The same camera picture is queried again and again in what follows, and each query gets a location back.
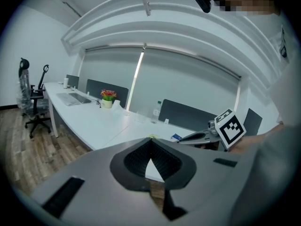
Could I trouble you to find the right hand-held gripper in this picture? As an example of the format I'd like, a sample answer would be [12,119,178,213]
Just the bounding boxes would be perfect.
[179,108,247,152]

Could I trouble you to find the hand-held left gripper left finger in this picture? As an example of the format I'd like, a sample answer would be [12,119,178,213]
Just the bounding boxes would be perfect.
[110,137,151,192]

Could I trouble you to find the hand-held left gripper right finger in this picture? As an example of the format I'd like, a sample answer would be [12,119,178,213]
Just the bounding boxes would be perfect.
[150,137,197,222]

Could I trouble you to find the person's right forearm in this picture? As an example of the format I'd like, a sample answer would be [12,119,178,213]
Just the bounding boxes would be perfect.
[229,123,286,154]

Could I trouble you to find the clear plastic bottle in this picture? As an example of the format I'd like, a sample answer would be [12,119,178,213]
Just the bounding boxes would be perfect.
[151,100,163,124]

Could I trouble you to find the grey roller blind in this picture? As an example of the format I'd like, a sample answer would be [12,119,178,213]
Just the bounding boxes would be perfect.
[130,48,242,125]
[81,46,143,110]

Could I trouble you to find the white table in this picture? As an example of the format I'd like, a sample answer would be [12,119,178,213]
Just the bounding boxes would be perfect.
[43,81,214,183]

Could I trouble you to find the potted orange flowers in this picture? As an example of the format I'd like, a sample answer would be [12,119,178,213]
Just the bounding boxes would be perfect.
[100,89,118,109]

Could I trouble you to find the dark grey keyboard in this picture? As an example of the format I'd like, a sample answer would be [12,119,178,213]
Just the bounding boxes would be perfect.
[68,92,92,104]

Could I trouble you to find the white keyboard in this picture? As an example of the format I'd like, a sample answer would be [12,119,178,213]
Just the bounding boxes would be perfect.
[56,92,79,106]

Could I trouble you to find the small dark grey desk divider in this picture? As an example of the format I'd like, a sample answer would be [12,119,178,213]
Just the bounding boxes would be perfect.
[66,74,80,89]

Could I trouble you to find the person's white shirt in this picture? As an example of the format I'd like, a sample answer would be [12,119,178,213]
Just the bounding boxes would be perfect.
[268,9,295,127]

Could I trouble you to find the black mesh office chair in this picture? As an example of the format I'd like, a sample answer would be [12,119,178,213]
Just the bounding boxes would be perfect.
[24,64,52,139]

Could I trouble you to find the plastic-wrapped office chair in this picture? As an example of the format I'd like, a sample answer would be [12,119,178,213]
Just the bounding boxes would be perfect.
[16,57,49,117]

